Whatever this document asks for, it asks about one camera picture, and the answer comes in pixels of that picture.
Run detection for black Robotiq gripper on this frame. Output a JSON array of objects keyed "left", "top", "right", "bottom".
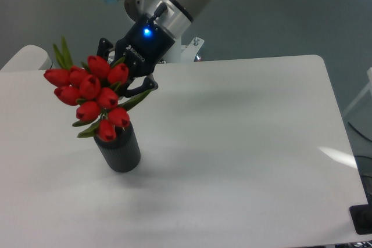
[{"left": 96, "top": 14, "right": 175, "bottom": 98}]

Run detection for red tulip bouquet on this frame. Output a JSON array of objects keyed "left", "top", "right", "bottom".
[{"left": 44, "top": 37, "right": 151, "bottom": 142}]

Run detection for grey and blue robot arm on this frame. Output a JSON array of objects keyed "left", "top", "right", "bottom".
[{"left": 97, "top": 0, "right": 211, "bottom": 98}]

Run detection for dark grey ribbed vase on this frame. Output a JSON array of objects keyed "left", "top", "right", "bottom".
[{"left": 94, "top": 123, "right": 141, "bottom": 173}]

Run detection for white rounded chair back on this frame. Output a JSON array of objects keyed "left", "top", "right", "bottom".
[{"left": 1, "top": 45, "right": 53, "bottom": 72}]

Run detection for white furniture at right edge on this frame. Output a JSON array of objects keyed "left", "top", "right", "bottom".
[{"left": 341, "top": 68, "right": 371, "bottom": 119}]

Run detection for black device at table edge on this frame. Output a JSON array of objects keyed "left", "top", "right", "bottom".
[{"left": 349, "top": 204, "right": 371, "bottom": 235}]

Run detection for black cable on floor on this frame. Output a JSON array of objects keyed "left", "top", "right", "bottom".
[{"left": 348, "top": 121, "right": 372, "bottom": 141}]

